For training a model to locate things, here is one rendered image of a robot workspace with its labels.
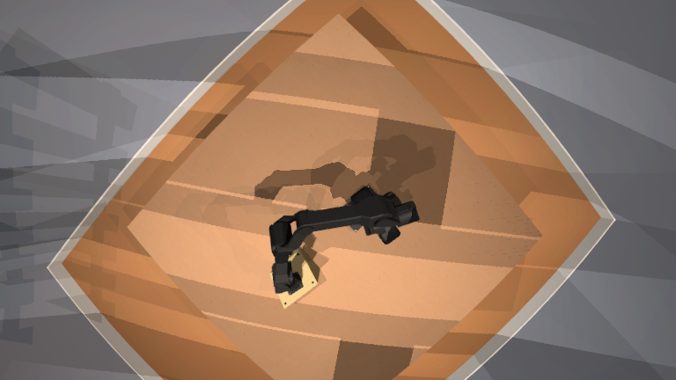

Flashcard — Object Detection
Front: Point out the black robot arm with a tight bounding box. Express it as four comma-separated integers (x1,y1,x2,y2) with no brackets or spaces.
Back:
269,192,419,295

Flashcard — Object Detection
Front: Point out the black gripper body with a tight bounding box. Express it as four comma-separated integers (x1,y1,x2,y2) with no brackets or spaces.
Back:
351,186,400,245

